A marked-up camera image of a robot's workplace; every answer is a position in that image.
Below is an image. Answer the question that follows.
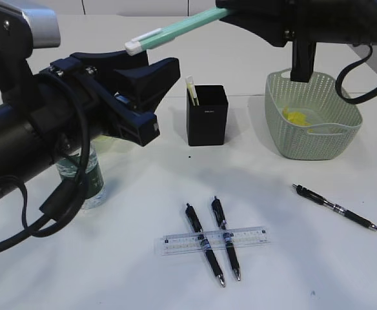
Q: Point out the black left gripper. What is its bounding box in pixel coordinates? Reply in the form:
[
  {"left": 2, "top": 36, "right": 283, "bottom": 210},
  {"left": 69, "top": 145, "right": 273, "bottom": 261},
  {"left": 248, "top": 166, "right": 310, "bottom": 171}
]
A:
[{"left": 41, "top": 50, "right": 181, "bottom": 147}]

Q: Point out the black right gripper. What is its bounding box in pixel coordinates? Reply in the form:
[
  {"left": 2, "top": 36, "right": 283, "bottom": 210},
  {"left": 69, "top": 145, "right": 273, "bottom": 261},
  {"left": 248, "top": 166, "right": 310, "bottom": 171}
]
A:
[{"left": 216, "top": 1, "right": 372, "bottom": 83}]

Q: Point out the teal pen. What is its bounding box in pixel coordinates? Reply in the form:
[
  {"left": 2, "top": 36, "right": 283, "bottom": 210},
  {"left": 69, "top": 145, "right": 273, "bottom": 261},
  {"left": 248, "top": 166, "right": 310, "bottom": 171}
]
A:
[{"left": 125, "top": 7, "right": 234, "bottom": 56}]

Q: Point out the yellow pen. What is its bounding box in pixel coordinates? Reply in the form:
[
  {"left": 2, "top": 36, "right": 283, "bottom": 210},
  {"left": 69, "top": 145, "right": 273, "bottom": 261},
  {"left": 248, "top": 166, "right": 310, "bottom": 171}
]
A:
[{"left": 185, "top": 76, "right": 199, "bottom": 106}]

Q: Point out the yellow waste paper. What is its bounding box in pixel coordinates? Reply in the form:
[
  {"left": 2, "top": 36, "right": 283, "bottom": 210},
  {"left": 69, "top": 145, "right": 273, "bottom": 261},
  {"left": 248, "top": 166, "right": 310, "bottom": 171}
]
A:
[{"left": 281, "top": 107, "right": 314, "bottom": 134}]

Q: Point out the clear water bottle green label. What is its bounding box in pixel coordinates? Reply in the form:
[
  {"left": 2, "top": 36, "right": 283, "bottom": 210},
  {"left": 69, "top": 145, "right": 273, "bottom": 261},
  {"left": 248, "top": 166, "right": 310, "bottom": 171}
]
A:
[{"left": 56, "top": 143, "right": 106, "bottom": 210}]

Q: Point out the black gel pen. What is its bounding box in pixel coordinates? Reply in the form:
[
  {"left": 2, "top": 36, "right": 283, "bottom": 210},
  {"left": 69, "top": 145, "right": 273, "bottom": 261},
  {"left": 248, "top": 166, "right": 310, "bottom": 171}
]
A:
[
  {"left": 292, "top": 184, "right": 377, "bottom": 231},
  {"left": 185, "top": 203, "right": 226, "bottom": 287},
  {"left": 211, "top": 196, "right": 241, "bottom": 282}
]

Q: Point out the clear plastic ruler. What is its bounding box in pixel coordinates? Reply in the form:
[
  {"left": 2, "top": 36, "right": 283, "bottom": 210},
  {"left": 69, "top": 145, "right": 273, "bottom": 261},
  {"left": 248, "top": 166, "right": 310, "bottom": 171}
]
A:
[{"left": 155, "top": 226, "right": 272, "bottom": 256}]

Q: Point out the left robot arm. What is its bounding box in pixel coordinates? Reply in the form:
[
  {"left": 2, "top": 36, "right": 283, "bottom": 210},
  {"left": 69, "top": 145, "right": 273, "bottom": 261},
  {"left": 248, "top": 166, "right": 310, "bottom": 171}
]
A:
[{"left": 0, "top": 51, "right": 181, "bottom": 199}]

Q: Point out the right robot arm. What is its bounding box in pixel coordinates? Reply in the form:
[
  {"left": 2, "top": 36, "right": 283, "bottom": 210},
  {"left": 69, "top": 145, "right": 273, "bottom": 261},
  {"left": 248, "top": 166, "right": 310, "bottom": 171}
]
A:
[{"left": 216, "top": 1, "right": 377, "bottom": 105}]

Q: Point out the black square pen holder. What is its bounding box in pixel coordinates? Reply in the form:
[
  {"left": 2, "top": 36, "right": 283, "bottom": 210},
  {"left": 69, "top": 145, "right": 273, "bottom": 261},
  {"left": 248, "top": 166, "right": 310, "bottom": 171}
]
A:
[{"left": 186, "top": 85, "right": 229, "bottom": 147}]

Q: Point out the green plastic woven basket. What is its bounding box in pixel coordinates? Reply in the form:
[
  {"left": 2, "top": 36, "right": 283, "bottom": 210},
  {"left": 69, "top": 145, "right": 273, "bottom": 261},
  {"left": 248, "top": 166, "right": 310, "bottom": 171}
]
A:
[{"left": 265, "top": 69, "right": 363, "bottom": 161}]

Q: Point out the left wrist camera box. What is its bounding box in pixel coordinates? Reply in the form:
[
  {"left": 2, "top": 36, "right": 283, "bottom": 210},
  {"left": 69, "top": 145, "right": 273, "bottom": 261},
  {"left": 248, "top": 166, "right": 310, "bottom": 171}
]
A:
[{"left": 0, "top": 1, "right": 61, "bottom": 59}]

